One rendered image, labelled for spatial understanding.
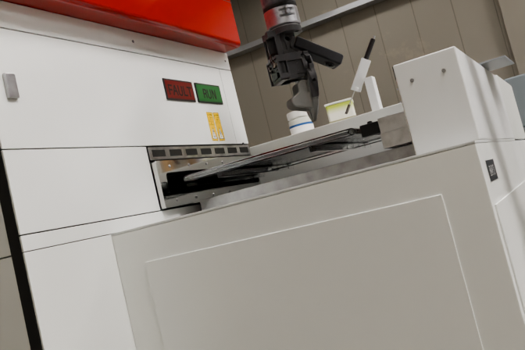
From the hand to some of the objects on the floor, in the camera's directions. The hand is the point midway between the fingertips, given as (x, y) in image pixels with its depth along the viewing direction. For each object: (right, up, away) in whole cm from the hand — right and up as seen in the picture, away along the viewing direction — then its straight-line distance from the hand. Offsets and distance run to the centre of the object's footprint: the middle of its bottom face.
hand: (316, 115), depth 145 cm
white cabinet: (+30, -93, -8) cm, 98 cm away
